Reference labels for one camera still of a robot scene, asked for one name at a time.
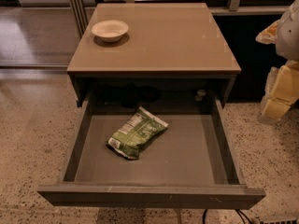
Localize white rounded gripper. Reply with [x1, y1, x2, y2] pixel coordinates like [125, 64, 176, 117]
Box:
[255, 0, 299, 125]

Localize green jalapeno chip bag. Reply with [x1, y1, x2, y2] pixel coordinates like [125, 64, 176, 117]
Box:
[107, 106, 168, 160]

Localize brown cabinet with counter top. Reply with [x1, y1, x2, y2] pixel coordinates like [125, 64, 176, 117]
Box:
[67, 3, 240, 115]

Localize small white knob in cabinet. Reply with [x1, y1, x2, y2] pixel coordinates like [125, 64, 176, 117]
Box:
[195, 90, 206, 102]

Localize white power strip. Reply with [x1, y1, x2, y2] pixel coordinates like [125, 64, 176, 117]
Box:
[252, 216, 299, 224]

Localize white ceramic bowl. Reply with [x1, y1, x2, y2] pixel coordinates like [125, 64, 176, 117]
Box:
[92, 20, 129, 43]

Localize black floor cables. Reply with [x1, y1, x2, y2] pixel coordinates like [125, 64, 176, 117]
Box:
[201, 208, 254, 224]

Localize metal window frame post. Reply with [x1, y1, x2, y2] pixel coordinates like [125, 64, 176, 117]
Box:
[69, 0, 88, 37]

